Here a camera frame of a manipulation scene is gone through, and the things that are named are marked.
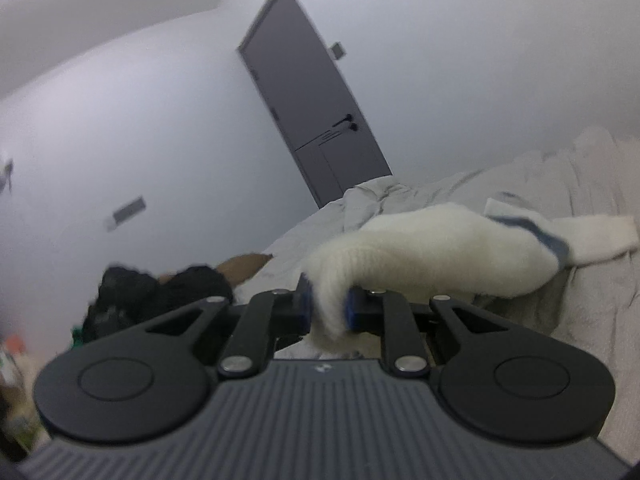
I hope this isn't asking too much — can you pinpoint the fluffy cream white sweater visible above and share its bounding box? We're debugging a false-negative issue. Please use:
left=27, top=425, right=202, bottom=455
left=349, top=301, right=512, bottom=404
left=302, top=200, right=639, bottom=353

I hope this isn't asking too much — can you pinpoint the black fluffy garment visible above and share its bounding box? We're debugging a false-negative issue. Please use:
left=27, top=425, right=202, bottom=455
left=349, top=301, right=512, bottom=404
left=73, top=266, right=234, bottom=344

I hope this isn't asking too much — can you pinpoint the brown pillow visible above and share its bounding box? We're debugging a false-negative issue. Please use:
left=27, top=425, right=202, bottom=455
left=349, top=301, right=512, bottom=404
left=157, top=252, right=273, bottom=289

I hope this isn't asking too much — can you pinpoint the grey bed cover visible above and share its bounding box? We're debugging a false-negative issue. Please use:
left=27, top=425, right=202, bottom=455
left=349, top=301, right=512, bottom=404
left=235, top=128, right=639, bottom=464

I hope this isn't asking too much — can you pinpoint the dark grey door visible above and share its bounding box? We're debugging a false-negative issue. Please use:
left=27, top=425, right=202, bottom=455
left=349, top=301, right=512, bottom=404
left=239, top=0, right=392, bottom=207

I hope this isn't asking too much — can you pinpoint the wall vent plate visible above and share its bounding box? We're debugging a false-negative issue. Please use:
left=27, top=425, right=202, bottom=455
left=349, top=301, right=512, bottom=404
left=104, top=196, right=146, bottom=232

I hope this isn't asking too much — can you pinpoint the black door handle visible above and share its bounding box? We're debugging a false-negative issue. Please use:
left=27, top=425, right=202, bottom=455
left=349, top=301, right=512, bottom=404
left=332, top=114, right=359, bottom=131

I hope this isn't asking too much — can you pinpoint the grey wall switch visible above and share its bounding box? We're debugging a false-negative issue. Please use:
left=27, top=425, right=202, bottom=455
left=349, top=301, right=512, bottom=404
left=329, top=41, right=346, bottom=61

